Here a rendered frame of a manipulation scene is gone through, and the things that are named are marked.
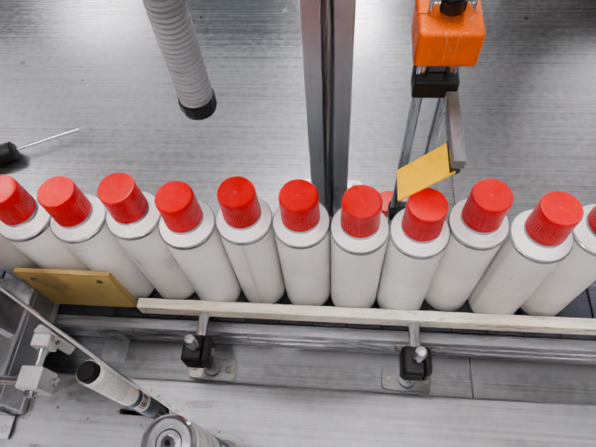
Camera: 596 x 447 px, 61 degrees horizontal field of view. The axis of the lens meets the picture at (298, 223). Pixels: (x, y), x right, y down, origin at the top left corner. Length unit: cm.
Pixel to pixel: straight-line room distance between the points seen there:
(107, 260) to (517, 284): 39
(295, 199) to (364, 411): 25
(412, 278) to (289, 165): 33
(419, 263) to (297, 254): 11
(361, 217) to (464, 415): 26
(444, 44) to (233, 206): 20
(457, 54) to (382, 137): 41
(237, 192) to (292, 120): 39
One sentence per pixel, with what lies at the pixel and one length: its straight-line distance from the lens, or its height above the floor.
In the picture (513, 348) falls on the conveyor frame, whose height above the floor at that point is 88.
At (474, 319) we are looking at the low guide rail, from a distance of 56.
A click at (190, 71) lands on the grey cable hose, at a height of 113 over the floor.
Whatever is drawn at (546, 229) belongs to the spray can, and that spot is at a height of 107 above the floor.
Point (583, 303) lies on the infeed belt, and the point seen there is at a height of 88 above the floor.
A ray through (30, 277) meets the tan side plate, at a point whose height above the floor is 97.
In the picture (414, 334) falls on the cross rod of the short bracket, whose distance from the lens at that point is 55.
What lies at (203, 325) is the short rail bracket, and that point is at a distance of 56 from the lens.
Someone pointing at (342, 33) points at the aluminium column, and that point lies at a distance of 45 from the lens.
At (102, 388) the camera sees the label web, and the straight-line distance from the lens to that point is 43.
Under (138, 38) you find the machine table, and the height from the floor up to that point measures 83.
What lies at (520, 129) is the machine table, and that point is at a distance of 83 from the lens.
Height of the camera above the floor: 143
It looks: 60 degrees down
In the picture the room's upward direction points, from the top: 7 degrees counter-clockwise
